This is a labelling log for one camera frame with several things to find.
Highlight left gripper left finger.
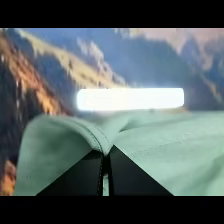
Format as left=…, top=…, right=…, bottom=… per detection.
left=35, top=149, right=105, bottom=197

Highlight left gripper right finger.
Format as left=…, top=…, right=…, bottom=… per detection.
left=107, top=144, right=174, bottom=197

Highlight pale green shirt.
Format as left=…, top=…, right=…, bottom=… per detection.
left=13, top=109, right=224, bottom=197

